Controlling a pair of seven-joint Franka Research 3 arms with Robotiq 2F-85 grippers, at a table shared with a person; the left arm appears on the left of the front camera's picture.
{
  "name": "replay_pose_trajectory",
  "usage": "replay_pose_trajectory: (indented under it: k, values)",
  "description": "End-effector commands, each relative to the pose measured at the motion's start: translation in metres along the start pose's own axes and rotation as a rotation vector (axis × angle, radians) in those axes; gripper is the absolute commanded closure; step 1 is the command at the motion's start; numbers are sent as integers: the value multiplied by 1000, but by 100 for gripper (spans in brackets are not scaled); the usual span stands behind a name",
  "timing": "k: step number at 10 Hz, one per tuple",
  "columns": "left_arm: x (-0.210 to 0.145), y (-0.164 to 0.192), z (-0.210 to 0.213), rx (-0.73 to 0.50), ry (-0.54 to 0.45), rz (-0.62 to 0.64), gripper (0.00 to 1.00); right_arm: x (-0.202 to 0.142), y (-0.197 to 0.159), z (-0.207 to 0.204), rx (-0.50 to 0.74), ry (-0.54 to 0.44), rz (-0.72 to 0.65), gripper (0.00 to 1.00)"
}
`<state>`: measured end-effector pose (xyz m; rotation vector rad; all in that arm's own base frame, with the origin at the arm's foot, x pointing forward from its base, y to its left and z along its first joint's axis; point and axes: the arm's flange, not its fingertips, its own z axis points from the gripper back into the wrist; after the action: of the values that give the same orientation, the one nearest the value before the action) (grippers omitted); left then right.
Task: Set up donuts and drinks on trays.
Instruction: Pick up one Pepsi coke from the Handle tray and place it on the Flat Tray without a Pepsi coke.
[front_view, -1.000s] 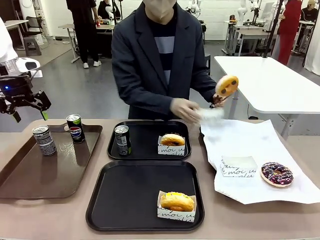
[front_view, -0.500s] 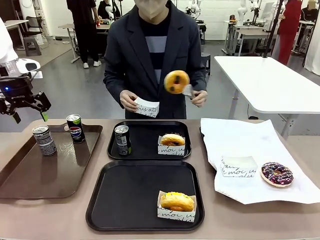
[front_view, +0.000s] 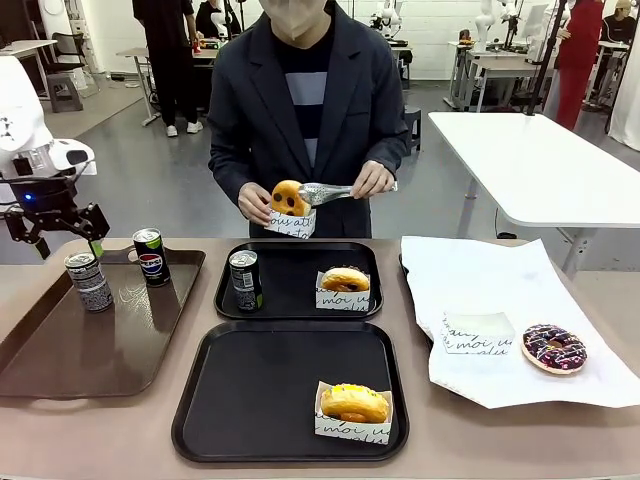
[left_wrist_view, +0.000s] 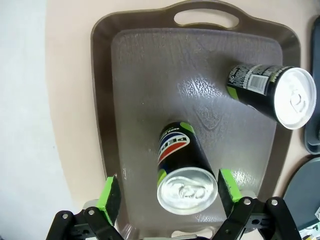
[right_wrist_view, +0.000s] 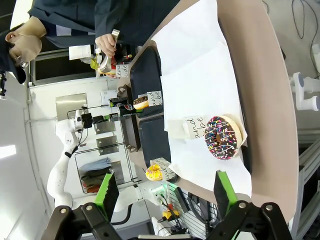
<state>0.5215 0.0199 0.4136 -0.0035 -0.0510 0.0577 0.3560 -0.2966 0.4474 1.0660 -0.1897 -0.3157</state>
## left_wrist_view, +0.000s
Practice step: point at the black green Pepsi can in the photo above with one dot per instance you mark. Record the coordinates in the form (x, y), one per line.
(272, 95)
(182, 175)

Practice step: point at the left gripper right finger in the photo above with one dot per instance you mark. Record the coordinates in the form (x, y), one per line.
(230, 190)

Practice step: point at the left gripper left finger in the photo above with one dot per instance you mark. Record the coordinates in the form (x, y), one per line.
(110, 200)

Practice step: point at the black square serving tray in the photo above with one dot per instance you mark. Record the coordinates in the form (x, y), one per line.
(305, 185)

